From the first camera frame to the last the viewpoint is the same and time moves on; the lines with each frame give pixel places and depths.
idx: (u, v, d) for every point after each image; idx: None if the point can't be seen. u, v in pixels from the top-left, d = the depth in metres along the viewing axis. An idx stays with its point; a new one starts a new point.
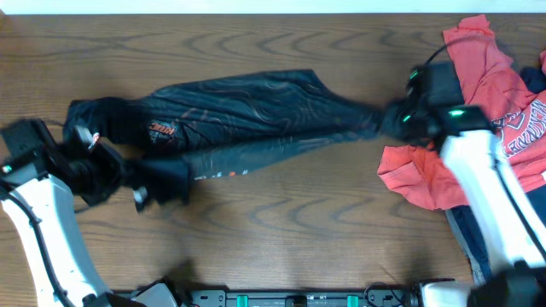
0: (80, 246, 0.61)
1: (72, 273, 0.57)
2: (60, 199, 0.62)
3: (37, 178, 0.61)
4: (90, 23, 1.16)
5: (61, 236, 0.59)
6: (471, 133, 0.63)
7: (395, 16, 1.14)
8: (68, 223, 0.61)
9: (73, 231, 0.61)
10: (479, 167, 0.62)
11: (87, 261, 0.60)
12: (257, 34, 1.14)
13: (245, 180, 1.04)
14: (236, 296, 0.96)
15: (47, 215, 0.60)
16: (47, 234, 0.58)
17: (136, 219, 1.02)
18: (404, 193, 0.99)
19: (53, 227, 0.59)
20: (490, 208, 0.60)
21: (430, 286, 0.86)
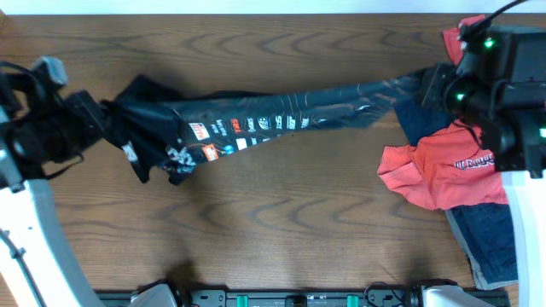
0: (73, 269, 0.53)
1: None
2: (46, 215, 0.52)
3: (12, 190, 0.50)
4: (90, 23, 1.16)
5: (55, 268, 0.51)
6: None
7: (396, 16, 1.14)
8: (57, 243, 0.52)
9: (64, 252, 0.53)
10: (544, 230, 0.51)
11: (86, 290, 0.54)
12: (257, 35, 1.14)
13: (246, 180, 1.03)
14: (236, 296, 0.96)
15: (31, 246, 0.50)
16: (36, 263, 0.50)
17: (136, 219, 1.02)
18: (404, 193, 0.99)
19: (43, 258, 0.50)
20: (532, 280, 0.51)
21: (432, 292, 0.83)
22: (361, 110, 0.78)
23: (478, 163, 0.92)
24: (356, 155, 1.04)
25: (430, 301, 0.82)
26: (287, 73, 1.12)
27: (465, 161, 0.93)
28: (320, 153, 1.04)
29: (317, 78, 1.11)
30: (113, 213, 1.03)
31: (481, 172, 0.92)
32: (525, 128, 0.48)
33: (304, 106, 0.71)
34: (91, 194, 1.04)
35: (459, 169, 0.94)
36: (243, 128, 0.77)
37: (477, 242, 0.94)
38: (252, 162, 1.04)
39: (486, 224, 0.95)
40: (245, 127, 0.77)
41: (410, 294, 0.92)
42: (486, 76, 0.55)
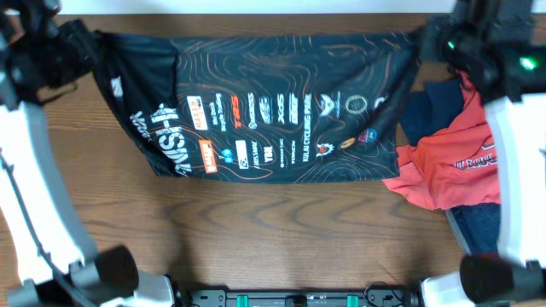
0: (65, 198, 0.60)
1: (55, 234, 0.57)
2: (37, 137, 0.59)
3: (8, 110, 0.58)
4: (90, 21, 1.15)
5: (41, 190, 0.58)
6: (531, 98, 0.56)
7: (395, 15, 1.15)
8: (51, 170, 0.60)
9: (56, 179, 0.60)
10: (524, 146, 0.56)
11: (71, 214, 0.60)
12: (258, 33, 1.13)
13: (245, 180, 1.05)
14: (236, 296, 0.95)
15: (20, 161, 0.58)
16: (23, 182, 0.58)
17: (136, 219, 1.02)
18: (404, 193, 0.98)
19: (31, 175, 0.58)
20: (521, 196, 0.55)
21: (426, 280, 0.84)
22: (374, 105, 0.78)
23: (478, 163, 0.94)
24: None
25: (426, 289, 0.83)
26: None
27: (465, 161, 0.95)
28: None
29: None
30: (113, 212, 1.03)
31: (481, 171, 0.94)
32: (508, 62, 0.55)
33: (310, 45, 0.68)
34: (90, 194, 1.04)
35: (459, 169, 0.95)
36: (244, 119, 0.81)
37: (477, 242, 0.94)
38: None
39: (487, 223, 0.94)
40: (244, 120, 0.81)
41: (409, 294, 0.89)
42: (474, 18, 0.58)
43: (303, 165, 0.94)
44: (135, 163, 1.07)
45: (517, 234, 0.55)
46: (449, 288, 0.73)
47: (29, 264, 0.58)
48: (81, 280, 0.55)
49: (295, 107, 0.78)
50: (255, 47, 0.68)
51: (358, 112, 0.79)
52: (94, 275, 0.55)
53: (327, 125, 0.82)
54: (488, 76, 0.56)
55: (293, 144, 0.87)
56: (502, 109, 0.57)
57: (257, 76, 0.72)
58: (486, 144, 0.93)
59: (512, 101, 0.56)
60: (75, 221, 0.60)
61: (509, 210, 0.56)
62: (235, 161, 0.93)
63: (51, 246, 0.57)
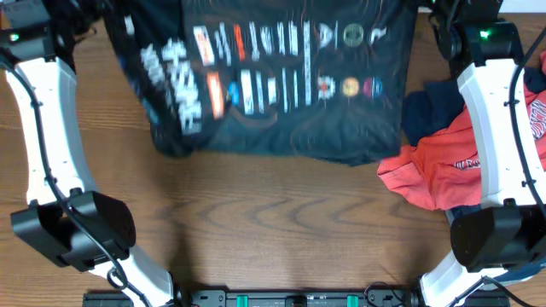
0: (78, 148, 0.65)
1: (65, 163, 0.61)
2: (66, 95, 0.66)
3: (45, 60, 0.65)
4: None
5: (58, 129, 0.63)
6: (494, 62, 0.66)
7: None
8: (71, 124, 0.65)
9: (74, 132, 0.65)
10: (494, 99, 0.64)
11: (80, 159, 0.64)
12: None
13: (246, 180, 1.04)
14: (236, 296, 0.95)
15: (49, 96, 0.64)
16: (46, 118, 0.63)
17: (136, 219, 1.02)
18: (404, 193, 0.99)
19: (55, 116, 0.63)
20: (495, 146, 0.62)
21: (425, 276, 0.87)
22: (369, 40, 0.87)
23: (478, 163, 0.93)
24: None
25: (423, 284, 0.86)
26: None
27: (465, 161, 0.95)
28: None
29: None
30: None
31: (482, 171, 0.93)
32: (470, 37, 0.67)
33: None
34: None
35: (459, 169, 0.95)
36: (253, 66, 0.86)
37: None
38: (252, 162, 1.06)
39: None
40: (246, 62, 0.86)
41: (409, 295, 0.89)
42: None
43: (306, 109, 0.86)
44: (134, 162, 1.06)
45: (495, 180, 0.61)
46: (444, 274, 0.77)
47: (37, 188, 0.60)
48: (80, 208, 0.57)
49: (294, 37, 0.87)
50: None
51: (357, 42, 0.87)
52: (92, 205, 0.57)
53: (324, 55, 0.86)
54: (453, 48, 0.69)
55: (295, 78, 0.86)
56: (473, 74, 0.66)
57: (256, 7, 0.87)
58: None
59: (477, 66, 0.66)
60: (83, 165, 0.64)
61: (487, 163, 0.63)
62: (241, 103, 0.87)
63: (59, 173, 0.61)
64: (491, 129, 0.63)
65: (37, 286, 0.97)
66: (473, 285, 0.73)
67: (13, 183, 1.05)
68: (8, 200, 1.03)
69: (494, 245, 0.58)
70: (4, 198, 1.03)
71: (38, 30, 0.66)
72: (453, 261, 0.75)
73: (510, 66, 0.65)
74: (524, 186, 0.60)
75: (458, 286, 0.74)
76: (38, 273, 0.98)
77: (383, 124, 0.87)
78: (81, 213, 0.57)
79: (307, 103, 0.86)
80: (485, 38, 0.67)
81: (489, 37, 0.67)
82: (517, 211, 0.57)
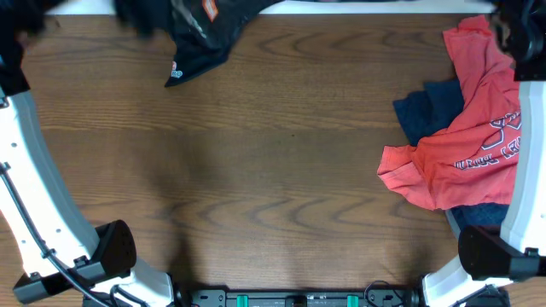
0: (67, 204, 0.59)
1: (59, 232, 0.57)
2: (34, 141, 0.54)
3: None
4: (91, 23, 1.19)
5: (37, 191, 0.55)
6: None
7: (393, 16, 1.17)
8: (52, 181, 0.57)
9: (56, 186, 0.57)
10: None
11: (74, 217, 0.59)
12: (258, 35, 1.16)
13: (246, 180, 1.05)
14: (236, 296, 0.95)
15: (14, 158, 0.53)
16: (21, 185, 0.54)
17: (136, 218, 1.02)
18: (404, 193, 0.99)
19: (29, 178, 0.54)
20: (537, 190, 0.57)
21: (427, 276, 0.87)
22: None
23: (478, 163, 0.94)
24: (356, 155, 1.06)
25: (426, 284, 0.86)
26: (287, 72, 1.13)
27: (465, 161, 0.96)
28: (319, 153, 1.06)
29: (316, 78, 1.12)
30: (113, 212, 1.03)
31: (481, 172, 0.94)
32: None
33: None
34: (90, 194, 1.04)
35: (459, 169, 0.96)
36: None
37: None
38: (252, 162, 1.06)
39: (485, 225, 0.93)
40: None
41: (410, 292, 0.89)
42: None
43: None
44: (134, 162, 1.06)
45: (524, 223, 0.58)
46: (449, 279, 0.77)
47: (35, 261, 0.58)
48: (85, 275, 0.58)
49: None
50: None
51: None
52: (101, 274, 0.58)
53: None
54: (534, 47, 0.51)
55: None
56: (540, 92, 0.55)
57: None
58: (486, 144, 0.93)
59: None
60: (78, 222, 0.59)
61: (520, 203, 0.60)
62: None
63: (55, 243, 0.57)
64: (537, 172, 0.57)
65: None
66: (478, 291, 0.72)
67: None
68: None
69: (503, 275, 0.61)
70: None
71: None
72: (459, 266, 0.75)
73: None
74: None
75: (461, 292, 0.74)
76: None
77: None
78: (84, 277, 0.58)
79: None
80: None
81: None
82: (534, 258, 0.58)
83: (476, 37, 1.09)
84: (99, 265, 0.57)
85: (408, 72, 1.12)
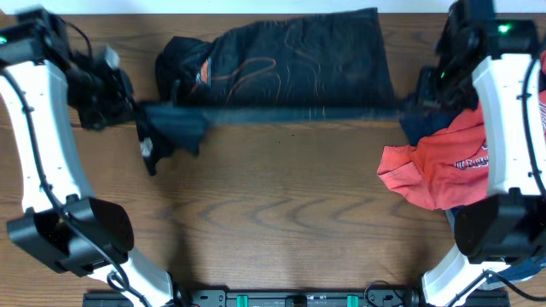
0: (74, 154, 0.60)
1: (60, 170, 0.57)
2: (58, 95, 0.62)
3: (34, 64, 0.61)
4: (94, 22, 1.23)
5: (52, 130, 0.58)
6: (510, 57, 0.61)
7: (388, 16, 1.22)
8: (64, 129, 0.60)
9: (67, 136, 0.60)
10: (508, 90, 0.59)
11: (77, 166, 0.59)
12: None
13: (245, 180, 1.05)
14: (236, 296, 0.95)
15: (41, 102, 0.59)
16: (40, 125, 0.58)
17: (135, 217, 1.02)
18: (404, 193, 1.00)
19: (46, 120, 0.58)
20: (505, 138, 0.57)
21: (427, 275, 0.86)
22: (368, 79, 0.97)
23: (478, 163, 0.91)
24: (356, 156, 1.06)
25: (426, 283, 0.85)
26: None
27: (465, 161, 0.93)
28: (319, 153, 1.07)
29: None
30: None
31: (482, 171, 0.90)
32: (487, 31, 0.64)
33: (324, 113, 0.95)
34: None
35: (459, 169, 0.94)
36: (209, 76, 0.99)
37: None
38: (253, 163, 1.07)
39: None
40: (199, 59, 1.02)
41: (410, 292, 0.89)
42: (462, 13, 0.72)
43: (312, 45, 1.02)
44: (134, 162, 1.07)
45: (502, 169, 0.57)
46: (448, 273, 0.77)
47: (31, 194, 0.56)
48: (78, 214, 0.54)
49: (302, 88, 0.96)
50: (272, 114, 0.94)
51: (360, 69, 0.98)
52: (89, 212, 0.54)
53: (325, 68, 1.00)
54: (472, 42, 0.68)
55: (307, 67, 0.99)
56: (487, 66, 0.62)
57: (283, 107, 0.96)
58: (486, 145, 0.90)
59: (493, 58, 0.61)
60: (79, 172, 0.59)
61: (496, 158, 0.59)
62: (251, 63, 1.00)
63: (55, 180, 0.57)
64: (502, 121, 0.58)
65: (37, 286, 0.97)
66: (475, 280, 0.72)
67: (14, 182, 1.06)
68: (8, 199, 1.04)
69: (498, 234, 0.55)
70: (4, 197, 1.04)
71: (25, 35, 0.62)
72: (456, 255, 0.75)
73: (525, 60, 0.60)
74: (530, 176, 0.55)
75: (459, 282, 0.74)
76: (37, 273, 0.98)
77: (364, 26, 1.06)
78: (78, 220, 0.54)
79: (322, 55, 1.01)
80: (505, 32, 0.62)
81: (508, 29, 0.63)
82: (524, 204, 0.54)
83: None
84: (88, 201, 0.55)
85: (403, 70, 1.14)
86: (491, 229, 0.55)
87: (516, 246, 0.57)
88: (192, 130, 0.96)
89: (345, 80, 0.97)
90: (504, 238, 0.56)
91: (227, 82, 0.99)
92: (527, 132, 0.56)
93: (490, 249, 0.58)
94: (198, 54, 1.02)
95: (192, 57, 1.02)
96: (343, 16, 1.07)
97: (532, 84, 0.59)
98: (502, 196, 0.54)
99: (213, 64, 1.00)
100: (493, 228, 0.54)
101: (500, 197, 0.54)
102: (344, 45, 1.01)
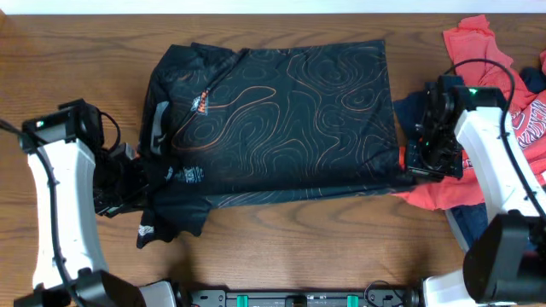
0: (91, 228, 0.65)
1: (75, 242, 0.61)
2: (83, 172, 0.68)
3: (66, 141, 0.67)
4: (94, 23, 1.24)
5: (72, 199, 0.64)
6: (485, 112, 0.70)
7: (387, 16, 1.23)
8: (85, 197, 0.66)
9: (88, 205, 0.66)
10: (490, 138, 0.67)
11: (92, 237, 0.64)
12: (258, 34, 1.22)
13: None
14: (236, 296, 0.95)
15: (64, 179, 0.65)
16: (62, 198, 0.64)
17: (135, 219, 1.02)
18: (404, 195, 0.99)
19: (69, 194, 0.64)
20: (496, 170, 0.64)
21: (429, 279, 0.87)
22: (365, 142, 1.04)
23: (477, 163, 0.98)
24: None
25: (428, 290, 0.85)
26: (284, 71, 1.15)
27: (465, 161, 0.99)
28: None
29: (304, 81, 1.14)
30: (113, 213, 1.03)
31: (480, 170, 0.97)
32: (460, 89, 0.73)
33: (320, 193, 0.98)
34: None
35: None
36: (206, 106, 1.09)
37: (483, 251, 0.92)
38: None
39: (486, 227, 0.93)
40: (193, 83, 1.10)
41: (410, 292, 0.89)
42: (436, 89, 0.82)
43: (304, 98, 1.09)
44: None
45: (500, 196, 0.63)
46: (451, 290, 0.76)
47: (46, 266, 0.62)
48: (87, 294, 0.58)
49: (297, 149, 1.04)
50: (273, 196, 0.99)
51: (357, 110, 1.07)
52: (101, 290, 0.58)
53: (323, 131, 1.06)
54: (448, 107, 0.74)
55: (300, 126, 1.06)
56: (466, 118, 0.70)
57: (277, 166, 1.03)
58: None
59: (468, 111, 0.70)
60: (95, 244, 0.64)
61: (490, 184, 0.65)
62: (241, 114, 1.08)
63: (69, 253, 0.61)
64: (490, 158, 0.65)
65: None
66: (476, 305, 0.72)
67: (14, 183, 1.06)
68: (8, 199, 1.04)
69: (506, 259, 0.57)
70: (4, 197, 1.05)
71: (61, 118, 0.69)
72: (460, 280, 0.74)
73: (496, 113, 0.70)
74: (525, 199, 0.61)
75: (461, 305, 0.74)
76: None
77: (368, 57, 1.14)
78: (91, 299, 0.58)
79: (319, 109, 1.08)
80: (473, 93, 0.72)
81: (476, 91, 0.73)
82: (525, 224, 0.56)
83: (475, 37, 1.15)
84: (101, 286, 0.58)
85: (403, 71, 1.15)
86: (500, 254, 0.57)
87: (530, 282, 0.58)
88: (194, 213, 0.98)
89: (349, 112, 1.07)
90: (514, 265, 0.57)
91: (219, 136, 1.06)
92: (511, 159, 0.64)
93: (502, 283, 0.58)
94: (195, 80, 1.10)
95: (183, 85, 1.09)
96: (350, 47, 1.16)
97: (508, 125, 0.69)
98: (503, 216, 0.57)
99: (210, 92, 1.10)
100: (499, 248, 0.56)
101: (500, 214, 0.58)
102: (347, 77, 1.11)
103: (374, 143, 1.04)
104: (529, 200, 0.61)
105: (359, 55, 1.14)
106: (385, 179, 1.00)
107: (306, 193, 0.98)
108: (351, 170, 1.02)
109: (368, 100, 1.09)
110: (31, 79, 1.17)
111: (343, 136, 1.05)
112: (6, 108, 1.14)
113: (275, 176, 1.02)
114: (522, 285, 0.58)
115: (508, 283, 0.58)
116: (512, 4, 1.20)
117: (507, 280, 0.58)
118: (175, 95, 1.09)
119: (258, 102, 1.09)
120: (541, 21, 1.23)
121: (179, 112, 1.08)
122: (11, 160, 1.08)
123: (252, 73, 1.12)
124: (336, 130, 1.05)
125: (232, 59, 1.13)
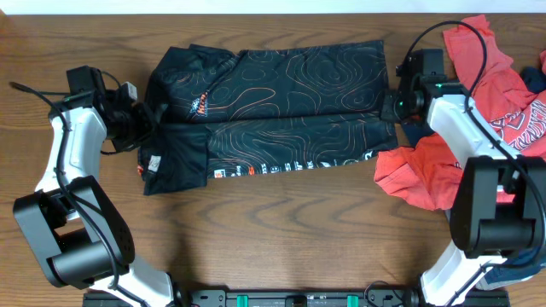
0: (92, 171, 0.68)
1: (77, 169, 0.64)
2: (95, 126, 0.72)
3: (83, 107, 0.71)
4: (93, 23, 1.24)
5: (79, 141, 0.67)
6: (448, 96, 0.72)
7: (387, 16, 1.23)
8: (91, 148, 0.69)
9: (92, 155, 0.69)
10: (454, 112, 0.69)
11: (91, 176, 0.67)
12: (257, 34, 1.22)
13: (245, 180, 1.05)
14: (236, 296, 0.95)
15: (78, 128, 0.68)
16: (72, 140, 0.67)
17: (135, 219, 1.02)
18: (404, 195, 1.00)
19: (78, 138, 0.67)
20: (463, 131, 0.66)
21: (426, 272, 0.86)
22: (357, 129, 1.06)
23: None
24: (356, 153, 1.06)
25: (425, 283, 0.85)
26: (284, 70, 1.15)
27: None
28: None
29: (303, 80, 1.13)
30: None
31: None
32: (426, 85, 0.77)
33: (303, 124, 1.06)
34: None
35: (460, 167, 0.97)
36: (206, 107, 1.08)
37: None
38: None
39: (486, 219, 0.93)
40: (194, 85, 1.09)
41: (410, 292, 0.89)
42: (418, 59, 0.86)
43: (301, 99, 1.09)
44: (135, 163, 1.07)
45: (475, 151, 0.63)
46: (444, 274, 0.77)
47: (45, 178, 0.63)
48: (79, 194, 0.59)
49: (293, 130, 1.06)
50: (265, 124, 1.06)
51: (354, 108, 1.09)
52: (90, 193, 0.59)
53: (321, 123, 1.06)
54: (419, 101, 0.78)
55: (300, 121, 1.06)
56: (434, 106, 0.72)
57: (270, 148, 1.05)
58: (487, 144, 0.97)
59: (436, 97, 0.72)
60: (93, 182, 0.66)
61: (461, 147, 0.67)
62: (241, 111, 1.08)
63: (70, 172, 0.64)
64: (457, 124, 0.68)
65: (37, 285, 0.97)
66: (471, 278, 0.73)
67: (14, 183, 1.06)
68: (8, 199, 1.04)
69: (482, 195, 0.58)
70: (4, 198, 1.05)
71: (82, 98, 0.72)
72: (453, 251, 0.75)
73: (458, 95, 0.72)
74: (491, 147, 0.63)
75: (455, 279, 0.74)
76: (38, 272, 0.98)
77: (365, 55, 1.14)
78: (82, 201, 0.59)
79: (319, 110, 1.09)
80: (440, 87, 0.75)
81: (443, 85, 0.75)
82: (496, 166, 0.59)
83: (475, 37, 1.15)
84: (92, 192, 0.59)
85: None
86: (479, 188, 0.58)
87: (511, 228, 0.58)
88: (200, 143, 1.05)
89: (348, 112, 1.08)
90: (492, 203, 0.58)
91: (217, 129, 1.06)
92: (476, 123, 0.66)
93: (485, 224, 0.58)
94: (195, 82, 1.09)
95: (183, 88, 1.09)
96: (348, 48, 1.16)
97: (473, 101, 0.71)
98: (474, 158, 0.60)
99: (210, 94, 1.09)
100: (475, 182, 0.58)
101: (472, 159, 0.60)
102: (347, 77, 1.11)
103: (372, 130, 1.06)
104: (494, 148, 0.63)
105: (356, 55, 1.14)
106: (373, 141, 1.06)
107: (290, 123, 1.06)
108: (345, 151, 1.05)
109: (364, 95, 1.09)
110: (31, 80, 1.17)
111: (339, 128, 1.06)
112: (6, 109, 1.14)
113: (273, 146, 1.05)
114: (508, 230, 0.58)
115: (490, 227, 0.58)
116: (513, 4, 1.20)
117: (488, 223, 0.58)
118: (174, 96, 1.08)
119: (257, 104, 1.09)
120: (542, 21, 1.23)
121: (181, 116, 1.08)
122: (10, 161, 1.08)
123: (252, 75, 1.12)
124: (333, 125, 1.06)
125: (231, 60, 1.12)
